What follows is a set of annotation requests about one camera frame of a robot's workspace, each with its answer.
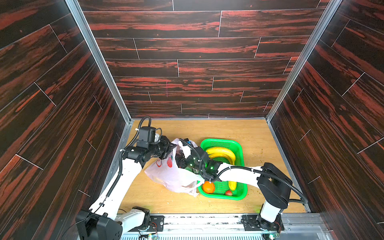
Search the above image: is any metal base rail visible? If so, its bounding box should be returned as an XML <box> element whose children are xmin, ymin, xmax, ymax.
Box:
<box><xmin>122</xmin><ymin>213</ymin><xmax>333</xmax><ymax>240</ymax></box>

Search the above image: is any aluminium corner post left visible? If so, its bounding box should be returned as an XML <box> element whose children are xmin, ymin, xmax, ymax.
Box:
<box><xmin>65</xmin><ymin>0</ymin><xmax>132</xmax><ymax>124</ymax></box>

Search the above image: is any orange fake fruit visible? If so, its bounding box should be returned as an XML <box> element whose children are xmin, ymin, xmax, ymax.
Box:
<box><xmin>202</xmin><ymin>181</ymin><xmax>215</xmax><ymax>194</ymax></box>

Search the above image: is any green plastic basket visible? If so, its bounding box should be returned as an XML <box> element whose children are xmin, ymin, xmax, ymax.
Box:
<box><xmin>197</xmin><ymin>137</ymin><xmax>249</xmax><ymax>201</ymax></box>

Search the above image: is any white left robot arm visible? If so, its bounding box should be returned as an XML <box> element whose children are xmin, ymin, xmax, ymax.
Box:
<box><xmin>75</xmin><ymin>136</ymin><xmax>176</xmax><ymax>240</ymax></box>

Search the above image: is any small yellow banana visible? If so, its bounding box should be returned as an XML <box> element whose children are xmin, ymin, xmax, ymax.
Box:
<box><xmin>228</xmin><ymin>181</ymin><xmax>237</xmax><ymax>192</ymax></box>

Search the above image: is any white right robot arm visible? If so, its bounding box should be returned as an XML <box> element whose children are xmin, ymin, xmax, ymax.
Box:
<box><xmin>175</xmin><ymin>144</ymin><xmax>308</xmax><ymax>233</ymax></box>

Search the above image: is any aluminium corner post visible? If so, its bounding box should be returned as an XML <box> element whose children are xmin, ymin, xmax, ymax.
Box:
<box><xmin>65</xmin><ymin>0</ymin><xmax>132</xmax><ymax>124</ymax></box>
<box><xmin>266</xmin><ymin>0</ymin><xmax>342</xmax><ymax>125</ymax></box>

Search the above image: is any aluminium corner post right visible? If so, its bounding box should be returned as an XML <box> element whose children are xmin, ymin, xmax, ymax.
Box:
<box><xmin>266</xmin><ymin>0</ymin><xmax>342</xmax><ymax>125</ymax></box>

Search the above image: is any pink printed plastic bag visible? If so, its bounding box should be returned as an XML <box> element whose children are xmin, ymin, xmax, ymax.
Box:
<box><xmin>145</xmin><ymin>139</ymin><xmax>204</xmax><ymax>197</ymax></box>

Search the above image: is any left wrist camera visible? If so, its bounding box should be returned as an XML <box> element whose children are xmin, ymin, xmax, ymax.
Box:
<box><xmin>138</xmin><ymin>127</ymin><xmax>163</xmax><ymax>145</ymax></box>

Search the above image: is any yellow banana bunch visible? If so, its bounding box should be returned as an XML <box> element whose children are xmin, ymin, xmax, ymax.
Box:
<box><xmin>206</xmin><ymin>147</ymin><xmax>236</xmax><ymax>165</ymax></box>

